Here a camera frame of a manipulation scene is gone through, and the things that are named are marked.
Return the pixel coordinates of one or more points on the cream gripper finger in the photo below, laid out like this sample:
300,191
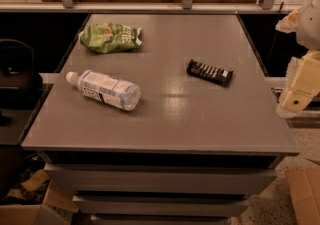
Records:
289,23
303,84

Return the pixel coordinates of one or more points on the black rxbar chocolate bar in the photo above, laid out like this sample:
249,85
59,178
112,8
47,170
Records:
209,73

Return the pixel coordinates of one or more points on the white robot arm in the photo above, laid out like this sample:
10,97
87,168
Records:
308,30

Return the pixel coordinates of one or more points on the green jalapeno chip bag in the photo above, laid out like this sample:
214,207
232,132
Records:
108,38

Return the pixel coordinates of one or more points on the cardboard box right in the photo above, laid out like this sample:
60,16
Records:
304,188

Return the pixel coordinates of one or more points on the cardboard box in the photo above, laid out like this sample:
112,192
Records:
304,188
57,208

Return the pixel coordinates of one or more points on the clear plastic water bottle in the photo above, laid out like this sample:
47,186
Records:
106,89

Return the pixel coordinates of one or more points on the black chair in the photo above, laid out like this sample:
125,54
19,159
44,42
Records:
20,82

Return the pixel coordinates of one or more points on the cardboard box left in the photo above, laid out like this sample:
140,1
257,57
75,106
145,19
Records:
57,208

